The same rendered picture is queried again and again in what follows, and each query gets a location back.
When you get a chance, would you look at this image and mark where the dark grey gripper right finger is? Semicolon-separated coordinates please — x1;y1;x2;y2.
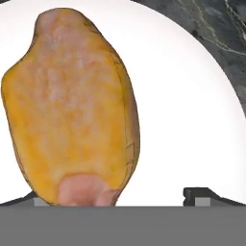
183;186;246;208

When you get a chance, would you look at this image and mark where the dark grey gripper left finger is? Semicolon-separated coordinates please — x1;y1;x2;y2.
0;190;50;208

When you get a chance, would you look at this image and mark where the white round plate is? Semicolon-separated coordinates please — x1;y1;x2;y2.
0;0;246;208

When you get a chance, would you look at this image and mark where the orange chicken drumstick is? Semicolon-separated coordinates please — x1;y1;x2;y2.
0;7;141;208

